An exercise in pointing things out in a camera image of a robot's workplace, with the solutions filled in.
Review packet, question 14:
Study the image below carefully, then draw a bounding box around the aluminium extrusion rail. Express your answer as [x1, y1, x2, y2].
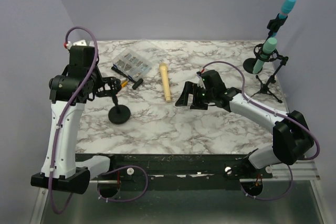
[89, 158, 321, 183]

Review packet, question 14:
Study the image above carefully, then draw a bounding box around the clear plastic screw organizer box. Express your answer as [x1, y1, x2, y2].
[112, 49, 152, 81]

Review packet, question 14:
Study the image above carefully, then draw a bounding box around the mint green microphone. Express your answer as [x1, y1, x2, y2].
[253, 37, 277, 74]

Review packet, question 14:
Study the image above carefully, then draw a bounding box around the blue microphone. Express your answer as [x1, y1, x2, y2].
[267, 0, 296, 37]

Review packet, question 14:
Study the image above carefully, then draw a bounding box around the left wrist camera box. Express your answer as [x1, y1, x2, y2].
[64, 39, 88, 51]

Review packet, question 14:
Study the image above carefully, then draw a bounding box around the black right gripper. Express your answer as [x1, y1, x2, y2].
[175, 81, 215, 110]

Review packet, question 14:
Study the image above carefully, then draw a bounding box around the black round base mic stand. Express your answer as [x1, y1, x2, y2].
[243, 13, 288, 74]

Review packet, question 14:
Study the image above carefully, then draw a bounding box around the cream yellow microphone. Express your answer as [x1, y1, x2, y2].
[159, 62, 172, 102]

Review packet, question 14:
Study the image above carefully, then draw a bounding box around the black tripod shock mount stand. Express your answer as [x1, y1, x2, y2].
[252, 49, 289, 103]

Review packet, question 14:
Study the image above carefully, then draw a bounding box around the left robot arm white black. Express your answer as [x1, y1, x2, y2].
[30, 46, 117, 194]

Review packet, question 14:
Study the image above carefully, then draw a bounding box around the black shock mount desk stand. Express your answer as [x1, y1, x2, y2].
[96, 77, 131, 125]

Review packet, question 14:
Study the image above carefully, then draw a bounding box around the black T-handle tool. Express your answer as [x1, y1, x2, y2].
[127, 76, 144, 90]

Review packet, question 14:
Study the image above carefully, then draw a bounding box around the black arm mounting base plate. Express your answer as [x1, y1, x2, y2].
[75, 153, 274, 192]

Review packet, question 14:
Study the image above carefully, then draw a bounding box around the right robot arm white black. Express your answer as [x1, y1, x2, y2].
[175, 70, 314, 178]

